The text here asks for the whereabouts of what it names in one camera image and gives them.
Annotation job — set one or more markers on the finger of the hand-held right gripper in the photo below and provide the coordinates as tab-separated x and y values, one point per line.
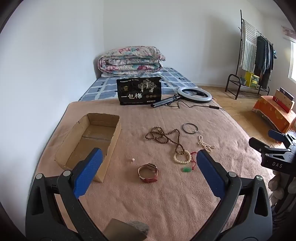
259	143
277	135

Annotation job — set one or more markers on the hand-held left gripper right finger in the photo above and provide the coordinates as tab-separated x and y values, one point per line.
210	172

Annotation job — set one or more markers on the window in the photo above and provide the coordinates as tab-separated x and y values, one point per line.
292	62

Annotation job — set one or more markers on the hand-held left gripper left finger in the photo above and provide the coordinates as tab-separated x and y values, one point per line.
89	171

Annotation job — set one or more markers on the black metal clothes rack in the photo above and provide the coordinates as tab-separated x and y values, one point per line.
231	76

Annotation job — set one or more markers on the black snack bag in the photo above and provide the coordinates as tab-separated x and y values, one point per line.
138	92

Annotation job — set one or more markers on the blue plaid mattress sheet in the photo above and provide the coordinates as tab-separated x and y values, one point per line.
104	88

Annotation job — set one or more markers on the dark flat box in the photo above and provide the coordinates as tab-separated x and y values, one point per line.
286	92

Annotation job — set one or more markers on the dark metal bangle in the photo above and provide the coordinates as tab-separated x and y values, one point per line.
183	128

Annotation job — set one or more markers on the red flat box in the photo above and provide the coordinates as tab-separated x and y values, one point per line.
279	104

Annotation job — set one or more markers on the dark hanging clothes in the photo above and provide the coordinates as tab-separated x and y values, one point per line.
261	55

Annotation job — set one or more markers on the folded black tripod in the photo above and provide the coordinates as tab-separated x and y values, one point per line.
161	101

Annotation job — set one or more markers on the folded floral quilt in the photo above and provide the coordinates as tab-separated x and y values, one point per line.
129	60

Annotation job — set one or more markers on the striped hanging cloth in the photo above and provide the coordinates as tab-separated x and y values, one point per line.
248	51

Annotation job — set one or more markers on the pink blanket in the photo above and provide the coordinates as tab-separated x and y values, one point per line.
161	204

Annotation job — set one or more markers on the yellow crate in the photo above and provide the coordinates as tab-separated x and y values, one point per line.
252	80

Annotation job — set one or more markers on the white pillow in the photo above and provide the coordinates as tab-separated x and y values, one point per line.
111	75

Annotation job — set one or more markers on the tan cardboard box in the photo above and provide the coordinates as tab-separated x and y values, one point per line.
283	98

